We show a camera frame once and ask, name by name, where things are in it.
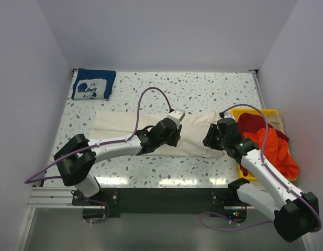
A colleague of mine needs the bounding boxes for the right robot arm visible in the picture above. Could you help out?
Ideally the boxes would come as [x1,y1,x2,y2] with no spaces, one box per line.
[203,118,321,242]

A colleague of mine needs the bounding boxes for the cream white t shirt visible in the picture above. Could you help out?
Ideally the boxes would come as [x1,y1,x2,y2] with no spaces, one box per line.
[89,110,224,158]

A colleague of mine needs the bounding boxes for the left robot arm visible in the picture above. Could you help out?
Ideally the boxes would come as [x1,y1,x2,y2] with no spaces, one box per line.
[54,116,182,205]

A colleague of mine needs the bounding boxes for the yellow plastic bin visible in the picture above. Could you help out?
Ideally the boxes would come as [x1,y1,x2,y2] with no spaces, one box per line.
[230,108,299,181]

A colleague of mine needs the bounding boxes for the orange t shirt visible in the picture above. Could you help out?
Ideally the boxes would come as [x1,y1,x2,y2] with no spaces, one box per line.
[240,128,299,180]

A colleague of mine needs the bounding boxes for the folded blue printed t shirt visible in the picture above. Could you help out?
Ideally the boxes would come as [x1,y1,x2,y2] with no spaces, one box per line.
[71,68,116,100]

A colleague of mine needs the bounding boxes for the beige t shirt in bin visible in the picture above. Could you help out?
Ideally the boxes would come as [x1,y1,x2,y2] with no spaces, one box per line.
[266,113,285,133]

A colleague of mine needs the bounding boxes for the dark red t shirt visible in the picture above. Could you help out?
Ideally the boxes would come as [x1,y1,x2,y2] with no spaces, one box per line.
[236,112,290,178]

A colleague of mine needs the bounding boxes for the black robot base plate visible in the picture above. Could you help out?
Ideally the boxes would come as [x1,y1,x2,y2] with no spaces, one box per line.
[71,188,248,223]

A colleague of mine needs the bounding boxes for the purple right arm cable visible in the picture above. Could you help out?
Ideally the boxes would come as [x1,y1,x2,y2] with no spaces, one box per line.
[199,104,323,232]

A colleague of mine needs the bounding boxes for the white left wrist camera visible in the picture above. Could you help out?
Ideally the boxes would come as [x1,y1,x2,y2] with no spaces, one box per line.
[167,109,185,123]

